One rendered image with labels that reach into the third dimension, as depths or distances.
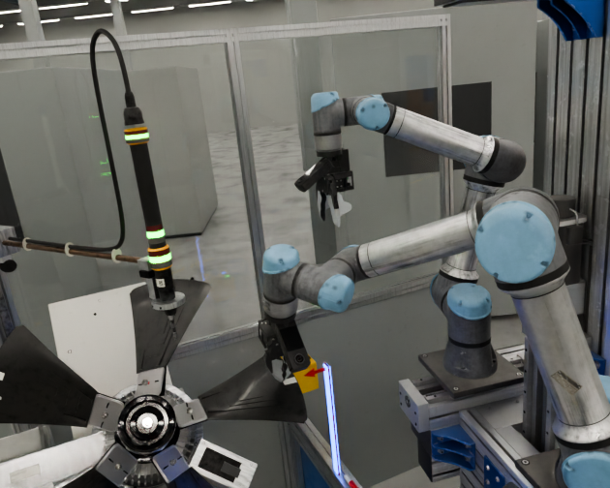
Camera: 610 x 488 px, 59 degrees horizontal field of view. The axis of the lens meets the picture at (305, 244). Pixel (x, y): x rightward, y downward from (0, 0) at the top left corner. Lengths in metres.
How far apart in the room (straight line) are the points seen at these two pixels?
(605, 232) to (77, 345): 1.31
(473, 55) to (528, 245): 2.96
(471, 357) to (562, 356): 0.63
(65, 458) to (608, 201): 1.30
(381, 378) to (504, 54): 2.29
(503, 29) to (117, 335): 3.04
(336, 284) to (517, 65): 2.98
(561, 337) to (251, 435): 1.55
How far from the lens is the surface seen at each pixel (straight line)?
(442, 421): 1.63
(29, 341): 1.30
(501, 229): 0.88
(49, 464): 1.41
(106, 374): 1.54
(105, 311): 1.59
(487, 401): 1.66
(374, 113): 1.32
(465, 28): 3.75
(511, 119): 3.87
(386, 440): 2.62
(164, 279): 1.14
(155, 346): 1.32
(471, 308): 1.52
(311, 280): 1.07
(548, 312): 0.94
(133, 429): 1.23
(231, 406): 1.28
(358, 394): 2.41
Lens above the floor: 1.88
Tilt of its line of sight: 17 degrees down
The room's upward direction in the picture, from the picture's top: 6 degrees counter-clockwise
